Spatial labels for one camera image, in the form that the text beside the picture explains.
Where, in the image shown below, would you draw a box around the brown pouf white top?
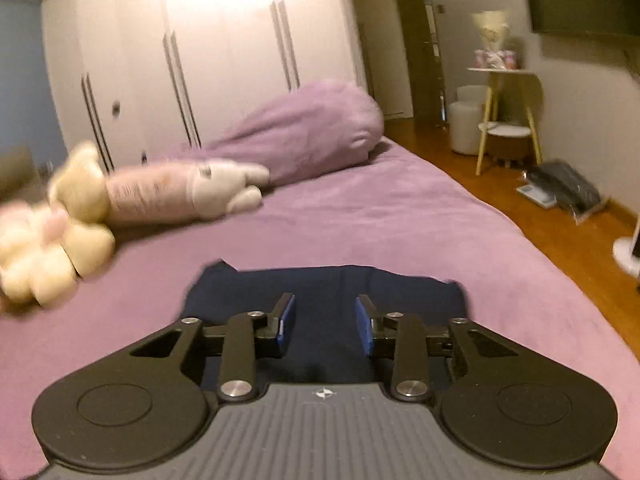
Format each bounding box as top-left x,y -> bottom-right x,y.
487,127 -> 533,168

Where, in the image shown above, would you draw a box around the dark wooden door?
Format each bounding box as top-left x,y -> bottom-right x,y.
400,0 -> 447,126

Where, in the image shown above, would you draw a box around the black bag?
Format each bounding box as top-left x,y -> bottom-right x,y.
525,160 -> 611,221

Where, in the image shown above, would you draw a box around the white bathroom scale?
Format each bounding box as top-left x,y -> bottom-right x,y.
516,182 -> 556,208

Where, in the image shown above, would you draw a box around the long pink rabbit plush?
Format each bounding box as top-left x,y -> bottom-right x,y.
102,157 -> 271,226

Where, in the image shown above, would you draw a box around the cream wrapped bouquet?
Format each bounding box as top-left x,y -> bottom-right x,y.
472,10 -> 518,70

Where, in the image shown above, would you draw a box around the dark navy pants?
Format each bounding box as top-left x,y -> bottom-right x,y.
182,260 -> 468,391

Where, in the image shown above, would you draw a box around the cream flower cushion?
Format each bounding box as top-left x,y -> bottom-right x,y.
0,141 -> 117,313

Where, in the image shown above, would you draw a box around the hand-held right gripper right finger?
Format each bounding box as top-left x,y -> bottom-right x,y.
354,294 -> 521,403

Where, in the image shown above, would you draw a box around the white wardrobe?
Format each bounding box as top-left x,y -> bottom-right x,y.
40,0 -> 371,173

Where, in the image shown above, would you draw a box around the white side table yellow legs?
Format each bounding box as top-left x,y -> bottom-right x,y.
466,66 -> 543,176

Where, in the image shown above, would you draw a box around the white round stand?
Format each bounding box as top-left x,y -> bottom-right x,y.
614,225 -> 640,278

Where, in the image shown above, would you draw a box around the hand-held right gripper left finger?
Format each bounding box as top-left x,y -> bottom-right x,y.
130,292 -> 297,403

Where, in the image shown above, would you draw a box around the purple pillow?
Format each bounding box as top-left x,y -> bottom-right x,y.
200,79 -> 386,181

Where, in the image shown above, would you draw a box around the white cylindrical stool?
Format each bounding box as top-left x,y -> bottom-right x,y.
447,85 -> 488,155

